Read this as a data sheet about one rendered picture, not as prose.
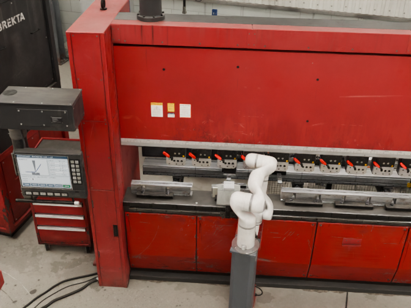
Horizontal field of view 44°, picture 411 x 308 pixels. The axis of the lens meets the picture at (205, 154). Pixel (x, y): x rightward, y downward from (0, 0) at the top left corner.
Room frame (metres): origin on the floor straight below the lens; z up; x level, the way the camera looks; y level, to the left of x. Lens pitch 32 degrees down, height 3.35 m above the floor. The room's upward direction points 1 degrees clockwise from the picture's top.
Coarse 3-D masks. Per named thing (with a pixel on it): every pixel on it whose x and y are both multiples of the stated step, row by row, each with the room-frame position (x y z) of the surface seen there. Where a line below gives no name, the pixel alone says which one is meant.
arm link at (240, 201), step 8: (240, 192) 2.65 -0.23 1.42; (232, 200) 2.61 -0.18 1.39; (240, 200) 2.59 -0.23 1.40; (248, 200) 2.59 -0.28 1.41; (232, 208) 2.60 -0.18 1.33; (240, 208) 2.58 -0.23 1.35; (248, 208) 2.56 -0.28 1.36; (240, 216) 2.58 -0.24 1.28; (248, 216) 2.60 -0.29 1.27; (240, 224) 2.59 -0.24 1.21; (248, 224) 2.57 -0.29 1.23
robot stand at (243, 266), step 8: (232, 248) 2.59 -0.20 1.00; (232, 256) 2.58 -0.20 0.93; (240, 256) 2.55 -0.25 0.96; (248, 256) 2.53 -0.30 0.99; (256, 256) 2.60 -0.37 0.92; (232, 264) 2.58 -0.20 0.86; (240, 264) 2.55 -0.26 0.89; (248, 264) 2.53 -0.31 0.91; (256, 264) 2.65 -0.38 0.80; (232, 272) 2.57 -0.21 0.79; (240, 272) 2.55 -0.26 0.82; (248, 272) 2.53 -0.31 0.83; (232, 280) 2.57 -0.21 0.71; (240, 280) 2.55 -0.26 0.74; (248, 280) 2.53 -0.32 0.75; (232, 288) 2.56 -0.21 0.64; (240, 288) 2.55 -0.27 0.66; (248, 288) 2.54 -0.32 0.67; (232, 296) 2.56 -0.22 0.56; (240, 296) 2.54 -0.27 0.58; (248, 296) 2.54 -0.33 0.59; (232, 304) 2.56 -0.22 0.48; (240, 304) 2.54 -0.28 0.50; (248, 304) 2.54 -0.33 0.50
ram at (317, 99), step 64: (128, 64) 3.35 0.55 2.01; (192, 64) 3.33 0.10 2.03; (256, 64) 3.31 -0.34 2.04; (320, 64) 3.28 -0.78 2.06; (384, 64) 3.26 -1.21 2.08; (128, 128) 3.36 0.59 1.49; (192, 128) 3.33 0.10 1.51; (256, 128) 3.31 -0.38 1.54; (320, 128) 3.28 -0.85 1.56; (384, 128) 3.26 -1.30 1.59
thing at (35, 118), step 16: (0, 96) 2.92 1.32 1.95; (16, 96) 2.93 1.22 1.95; (32, 96) 2.93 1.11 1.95; (48, 96) 2.94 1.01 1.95; (64, 96) 2.94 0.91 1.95; (80, 96) 3.01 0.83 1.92; (0, 112) 2.84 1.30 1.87; (16, 112) 2.84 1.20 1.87; (32, 112) 2.83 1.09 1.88; (48, 112) 2.82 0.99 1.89; (64, 112) 2.82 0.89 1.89; (80, 112) 2.97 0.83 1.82; (16, 128) 2.84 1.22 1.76; (32, 128) 2.84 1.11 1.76; (48, 128) 2.83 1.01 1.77; (64, 128) 2.83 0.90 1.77; (16, 144) 2.93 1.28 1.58
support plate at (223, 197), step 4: (220, 188) 3.28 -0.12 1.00; (236, 188) 3.29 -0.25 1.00; (220, 192) 3.23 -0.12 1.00; (224, 192) 3.23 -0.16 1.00; (228, 192) 3.23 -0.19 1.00; (232, 192) 3.23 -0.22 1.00; (220, 196) 3.18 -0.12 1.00; (224, 196) 3.18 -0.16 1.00; (228, 196) 3.18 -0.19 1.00; (220, 200) 3.12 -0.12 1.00; (224, 200) 3.12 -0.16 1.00; (228, 200) 3.12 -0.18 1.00; (220, 204) 3.08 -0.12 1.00; (224, 204) 3.08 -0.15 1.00; (228, 204) 3.08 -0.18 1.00
